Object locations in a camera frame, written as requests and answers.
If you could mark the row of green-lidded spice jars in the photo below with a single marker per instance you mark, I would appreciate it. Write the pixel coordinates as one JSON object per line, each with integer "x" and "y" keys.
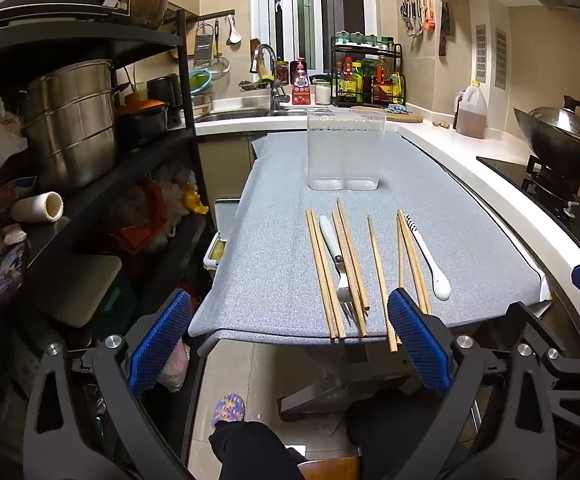
{"x": 365, "y": 38}

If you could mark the row of sauce bottles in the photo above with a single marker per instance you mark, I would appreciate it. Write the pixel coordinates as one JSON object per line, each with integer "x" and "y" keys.
{"x": 365, "y": 82}

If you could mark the stainless steel stockpot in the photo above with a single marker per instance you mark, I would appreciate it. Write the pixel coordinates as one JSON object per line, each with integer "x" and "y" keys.
{"x": 69, "y": 125}

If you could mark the brown bowl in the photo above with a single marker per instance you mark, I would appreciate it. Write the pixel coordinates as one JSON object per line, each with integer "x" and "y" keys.
{"x": 147, "y": 5}

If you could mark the metal strainer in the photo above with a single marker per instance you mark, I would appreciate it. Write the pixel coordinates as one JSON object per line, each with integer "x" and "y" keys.
{"x": 219, "y": 62}

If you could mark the black gas stove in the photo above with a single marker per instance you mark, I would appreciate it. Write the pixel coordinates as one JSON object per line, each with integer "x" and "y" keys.
{"x": 545, "y": 190}

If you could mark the grey metal table base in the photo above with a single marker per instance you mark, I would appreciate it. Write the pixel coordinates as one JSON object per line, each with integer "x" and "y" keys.
{"x": 330, "y": 390}

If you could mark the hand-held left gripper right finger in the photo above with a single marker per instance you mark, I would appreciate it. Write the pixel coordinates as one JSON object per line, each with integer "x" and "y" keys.
{"x": 417, "y": 342}

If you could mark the red jar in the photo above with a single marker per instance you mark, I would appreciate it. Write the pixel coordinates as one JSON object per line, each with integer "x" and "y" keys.
{"x": 282, "y": 72}

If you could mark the white paper roll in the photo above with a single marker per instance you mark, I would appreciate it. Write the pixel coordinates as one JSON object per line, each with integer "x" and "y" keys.
{"x": 37, "y": 207}

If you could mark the black kettle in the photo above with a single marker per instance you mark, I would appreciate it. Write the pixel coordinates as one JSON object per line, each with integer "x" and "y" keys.
{"x": 164, "y": 95}

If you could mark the yellow plastic bag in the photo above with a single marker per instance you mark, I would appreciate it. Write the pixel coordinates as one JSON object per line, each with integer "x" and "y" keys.
{"x": 193, "y": 200}

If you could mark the hanging kitchen tools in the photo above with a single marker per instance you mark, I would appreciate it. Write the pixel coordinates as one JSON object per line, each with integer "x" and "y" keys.
{"x": 417, "y": 10}

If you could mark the red soap pouch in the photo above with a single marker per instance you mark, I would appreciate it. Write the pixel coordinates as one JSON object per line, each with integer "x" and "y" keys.
{"x": 301, "y": 85}

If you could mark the wooden stool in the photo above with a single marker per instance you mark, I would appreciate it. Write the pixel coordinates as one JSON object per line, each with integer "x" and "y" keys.
{"x": 330, "y": 470}

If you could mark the wooden chopstick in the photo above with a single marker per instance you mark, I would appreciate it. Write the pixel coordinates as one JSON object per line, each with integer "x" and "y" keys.
{"x": 412, "y": 270}
{"x": 351, "y": 280}
{"x": 382, "y": 285}
{"x": 400, "y": 260}
{"x": 349, "y": 240}
{"x": 418, "y": 270}
{"x": 321, "y": 275}
{"x": 328, "y": 275}

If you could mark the window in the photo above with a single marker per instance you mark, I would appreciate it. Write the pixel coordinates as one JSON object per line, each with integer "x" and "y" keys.
{"x": 310, "y": 10}

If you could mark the ginger piece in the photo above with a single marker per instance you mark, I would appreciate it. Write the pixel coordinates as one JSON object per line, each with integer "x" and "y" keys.
{"x": 442, "y": 124}

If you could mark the wooden cutting board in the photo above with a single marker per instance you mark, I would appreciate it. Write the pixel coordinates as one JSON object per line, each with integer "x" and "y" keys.
{"x": 410, "y": 118}

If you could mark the white bin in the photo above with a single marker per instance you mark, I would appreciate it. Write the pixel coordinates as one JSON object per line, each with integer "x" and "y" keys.
{"x": 219, "y": 230}

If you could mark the steel sink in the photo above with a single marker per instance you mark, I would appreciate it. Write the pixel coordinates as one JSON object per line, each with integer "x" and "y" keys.
{"x": 250, "y": 114}

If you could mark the metal grater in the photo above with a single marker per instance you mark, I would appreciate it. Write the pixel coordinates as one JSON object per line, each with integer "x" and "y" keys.
{"x": 202, "y": 47}

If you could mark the hanging cleaver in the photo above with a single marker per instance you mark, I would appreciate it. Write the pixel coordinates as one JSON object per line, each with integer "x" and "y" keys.
{"x": 444, "y": 30}

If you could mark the blue dish cloth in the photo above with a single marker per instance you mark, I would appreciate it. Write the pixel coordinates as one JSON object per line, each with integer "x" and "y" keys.
{"x": 397, "y": 109}

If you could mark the person's leg in black pants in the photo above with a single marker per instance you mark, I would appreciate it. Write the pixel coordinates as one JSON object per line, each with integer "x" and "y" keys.
{"x": 250, "y": 452}

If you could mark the black pot with orange lid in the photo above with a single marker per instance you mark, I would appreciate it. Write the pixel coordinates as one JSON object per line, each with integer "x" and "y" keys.
{"x": 142, "y": 120}

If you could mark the white jar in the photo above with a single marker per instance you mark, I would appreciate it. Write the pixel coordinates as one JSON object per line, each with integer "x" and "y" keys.
{"x": 321, "y": 92}

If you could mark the beige cutting board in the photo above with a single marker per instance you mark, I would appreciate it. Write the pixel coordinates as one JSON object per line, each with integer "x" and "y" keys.
{"x": 84, "y": 290}

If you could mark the black spice rack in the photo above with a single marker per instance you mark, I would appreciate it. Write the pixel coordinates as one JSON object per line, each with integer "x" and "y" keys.
{"x": 400, "y": 75}

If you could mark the green colander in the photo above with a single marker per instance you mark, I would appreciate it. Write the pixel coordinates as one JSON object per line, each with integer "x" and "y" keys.
{"x": 200, "y": 81}

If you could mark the red plastic bag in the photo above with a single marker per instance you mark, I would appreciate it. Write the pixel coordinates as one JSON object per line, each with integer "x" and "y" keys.
{"x": 139, "y": 220}

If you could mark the grey fabric table cover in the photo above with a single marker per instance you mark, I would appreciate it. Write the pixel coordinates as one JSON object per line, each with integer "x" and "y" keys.
{"x": 470, "y": 240}

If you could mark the clear plastic utensil container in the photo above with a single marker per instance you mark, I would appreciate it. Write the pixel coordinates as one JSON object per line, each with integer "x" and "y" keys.
{"x": 345, "y": 150}

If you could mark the black metal shelving rack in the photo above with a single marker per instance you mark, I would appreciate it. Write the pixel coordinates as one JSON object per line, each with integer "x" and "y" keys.
{"x": 119, "y": 170}

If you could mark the plastic oil jug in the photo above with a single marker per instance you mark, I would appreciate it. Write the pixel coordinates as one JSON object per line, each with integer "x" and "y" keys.
{"x": 470, "y": 115}

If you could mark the black wok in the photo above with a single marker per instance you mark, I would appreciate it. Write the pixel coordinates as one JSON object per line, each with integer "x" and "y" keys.
{"x": 555, "y": 135}

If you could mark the patterned slipper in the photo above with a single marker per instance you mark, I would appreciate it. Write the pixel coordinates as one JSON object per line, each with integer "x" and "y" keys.
{"x": 229, "y": 410}

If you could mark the white ladle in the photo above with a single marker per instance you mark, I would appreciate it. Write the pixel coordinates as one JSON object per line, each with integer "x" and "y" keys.
{"x": 234, "y": 34}

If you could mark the pink plastic bag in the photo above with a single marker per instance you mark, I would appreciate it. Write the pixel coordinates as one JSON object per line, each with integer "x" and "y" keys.
{"x": 174, "y": 370}

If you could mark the wall vent grille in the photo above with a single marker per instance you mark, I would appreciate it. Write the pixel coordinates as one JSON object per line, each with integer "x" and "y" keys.
{"x": 481, "y": 52}
{"x": 500, "y": 57}

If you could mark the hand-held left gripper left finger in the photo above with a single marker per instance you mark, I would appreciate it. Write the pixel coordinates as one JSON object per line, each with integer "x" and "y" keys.
{"x": 162, "y": 342}

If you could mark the chrome faucet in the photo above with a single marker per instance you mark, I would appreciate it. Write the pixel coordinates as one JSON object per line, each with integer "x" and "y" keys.
{"x": 270, "y": 60}

